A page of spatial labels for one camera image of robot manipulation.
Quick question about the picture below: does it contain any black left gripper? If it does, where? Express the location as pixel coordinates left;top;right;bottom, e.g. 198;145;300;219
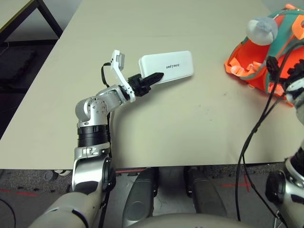
128;72;164;97

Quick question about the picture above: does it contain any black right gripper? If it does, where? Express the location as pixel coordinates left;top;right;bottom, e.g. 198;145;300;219
266;56;304;83

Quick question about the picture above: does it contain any orange and teal backpack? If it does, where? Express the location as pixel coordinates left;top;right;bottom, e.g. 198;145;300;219
224;3;304;107

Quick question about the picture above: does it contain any white Unitree pencil case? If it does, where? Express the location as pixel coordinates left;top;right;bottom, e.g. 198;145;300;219
138;50;194;85

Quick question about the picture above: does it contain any grey white plush keychain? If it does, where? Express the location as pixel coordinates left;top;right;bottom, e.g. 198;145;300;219
246;16;278;46

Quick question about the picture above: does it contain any grey robot left leg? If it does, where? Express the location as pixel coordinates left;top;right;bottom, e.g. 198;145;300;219
122;167;159;228

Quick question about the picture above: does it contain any grey robot leg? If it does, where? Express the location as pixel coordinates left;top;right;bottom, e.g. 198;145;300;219
184;166;228;217
122;167;159;228

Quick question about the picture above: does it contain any grey robot right leg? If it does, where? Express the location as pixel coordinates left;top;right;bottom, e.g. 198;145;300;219
184;166;228;217

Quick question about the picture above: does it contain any black foam floor mat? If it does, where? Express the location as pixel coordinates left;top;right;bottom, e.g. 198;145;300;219
0;46;38;84

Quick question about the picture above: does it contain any beige robot torso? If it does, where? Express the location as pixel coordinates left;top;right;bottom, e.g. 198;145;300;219
133;212;285;228

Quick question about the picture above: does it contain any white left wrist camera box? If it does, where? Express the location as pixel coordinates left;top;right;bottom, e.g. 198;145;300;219
110;49;136;103

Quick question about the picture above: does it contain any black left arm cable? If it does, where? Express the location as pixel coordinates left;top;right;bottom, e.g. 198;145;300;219
98;63;113;228

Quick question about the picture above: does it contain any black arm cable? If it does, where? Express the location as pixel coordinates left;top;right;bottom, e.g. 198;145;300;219
98;63;113;228
236;40;304;221

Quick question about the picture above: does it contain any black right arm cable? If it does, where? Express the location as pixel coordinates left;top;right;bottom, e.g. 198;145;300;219
236;40;304;221

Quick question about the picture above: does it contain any beige table with black frame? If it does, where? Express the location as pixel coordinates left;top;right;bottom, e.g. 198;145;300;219
0;0;64;46

